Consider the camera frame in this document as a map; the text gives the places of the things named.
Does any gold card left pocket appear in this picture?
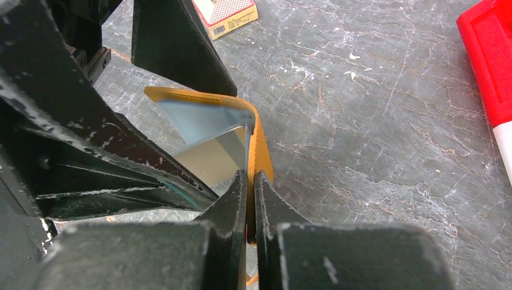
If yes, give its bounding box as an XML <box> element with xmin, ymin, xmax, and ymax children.
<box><xmin>174</xmin><ymin>126</ymin><xmax>246</xmax><ymax>187</ymax></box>

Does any white bin near red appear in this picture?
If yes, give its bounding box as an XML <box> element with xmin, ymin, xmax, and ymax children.
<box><xmin>493</xmin><ymin>121</ymin><xmax>512</xmax><ymax>183</ymax></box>

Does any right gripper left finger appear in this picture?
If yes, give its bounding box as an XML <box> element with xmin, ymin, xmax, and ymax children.
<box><xmin>33</xmin><ymin>170</ymin><xmax>248</xmax><ymax>289</ymax></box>

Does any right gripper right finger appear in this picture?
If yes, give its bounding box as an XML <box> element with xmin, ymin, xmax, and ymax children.
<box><xmin>254</xmin><ymin>172</ymin><xmax>454</xmax><ymax>289</ymax></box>

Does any red plastic bin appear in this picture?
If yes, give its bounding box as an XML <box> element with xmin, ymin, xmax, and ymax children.
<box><xmin>456</xmin><ymin>0</ymin><xmax>511</xmax><ymax>127</ymax></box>

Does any orange card holder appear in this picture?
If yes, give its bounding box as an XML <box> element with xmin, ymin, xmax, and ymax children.
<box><xmin>144</xmin><ymin>87</ymin><xmax>274</xmax><ymax>289</ymax></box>

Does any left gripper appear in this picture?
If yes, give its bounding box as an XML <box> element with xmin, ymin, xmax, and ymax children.
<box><xmin>1</xmin><ymin>0</ymin><xmax>238</xmax><ymax>221</ymax></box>

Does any red playing card box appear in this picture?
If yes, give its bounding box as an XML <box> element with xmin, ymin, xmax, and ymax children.
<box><xmin>193</xmin><ymin>0</ymin><xmax>258</xmax><ymax>40</ymax></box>

